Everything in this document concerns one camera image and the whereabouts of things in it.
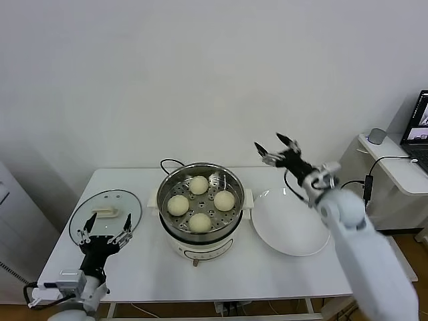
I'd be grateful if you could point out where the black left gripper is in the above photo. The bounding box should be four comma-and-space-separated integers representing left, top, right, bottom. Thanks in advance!
76, 213, 133, 276

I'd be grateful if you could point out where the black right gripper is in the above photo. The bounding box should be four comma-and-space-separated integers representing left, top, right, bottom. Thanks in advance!
253, 132, 317, 184

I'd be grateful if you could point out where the white table frame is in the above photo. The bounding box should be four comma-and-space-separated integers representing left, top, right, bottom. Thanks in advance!
106, 294, 324, 321

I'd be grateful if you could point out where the white power strip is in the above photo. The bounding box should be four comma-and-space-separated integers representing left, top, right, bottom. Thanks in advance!
215, 300, 251, 315

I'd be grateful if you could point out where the black adapter cable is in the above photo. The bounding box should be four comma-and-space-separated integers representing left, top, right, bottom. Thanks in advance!
339, 156, 419, 218

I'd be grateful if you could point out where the open dark laptop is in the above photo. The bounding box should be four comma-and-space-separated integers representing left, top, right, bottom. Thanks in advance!
400, 89, 428, 161

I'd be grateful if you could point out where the glass pot lid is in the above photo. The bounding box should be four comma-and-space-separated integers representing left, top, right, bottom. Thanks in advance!
69, 189, 143, 250

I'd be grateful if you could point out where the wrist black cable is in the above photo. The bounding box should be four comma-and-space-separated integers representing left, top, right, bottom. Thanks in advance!
284, 169, 312, 202
22, 282, 46, 308

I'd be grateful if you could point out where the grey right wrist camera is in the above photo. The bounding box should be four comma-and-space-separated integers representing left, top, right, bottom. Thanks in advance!
316, 161, 342, 188

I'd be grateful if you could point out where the white round plate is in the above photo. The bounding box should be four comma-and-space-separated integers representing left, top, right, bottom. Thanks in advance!
251, 187, 332, 257

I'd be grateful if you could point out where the white side desk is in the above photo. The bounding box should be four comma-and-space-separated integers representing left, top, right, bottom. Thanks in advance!
334, 132, 428, 282

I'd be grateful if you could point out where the perforated steel steamer basket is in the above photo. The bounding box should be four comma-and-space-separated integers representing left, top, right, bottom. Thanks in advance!
156, 163, 246, 237

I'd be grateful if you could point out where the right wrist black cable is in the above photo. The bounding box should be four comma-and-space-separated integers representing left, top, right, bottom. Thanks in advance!
284, 169, 312, 202

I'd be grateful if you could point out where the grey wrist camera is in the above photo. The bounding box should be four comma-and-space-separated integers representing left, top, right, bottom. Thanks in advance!
316, 161, 342, 188
55, 269, 86, 295

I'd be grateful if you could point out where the white floor appliance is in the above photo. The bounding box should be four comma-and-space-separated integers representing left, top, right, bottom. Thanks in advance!
0, 160, 61, 295

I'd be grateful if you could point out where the black cooker power cord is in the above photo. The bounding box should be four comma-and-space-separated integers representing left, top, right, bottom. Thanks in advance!
160, 158, 185, 175

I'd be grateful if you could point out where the white steamed baozi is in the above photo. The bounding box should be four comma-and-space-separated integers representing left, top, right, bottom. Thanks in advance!
213, 189, 235, 212
189, 175, 210, 195
189, 213, 212, 234
167, 194, 191, 217

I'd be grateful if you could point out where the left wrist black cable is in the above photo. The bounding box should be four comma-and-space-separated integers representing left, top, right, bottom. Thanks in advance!
22, 282, 46, 308

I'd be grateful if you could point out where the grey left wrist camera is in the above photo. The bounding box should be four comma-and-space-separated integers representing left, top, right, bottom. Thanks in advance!
55, 269, 86, 295

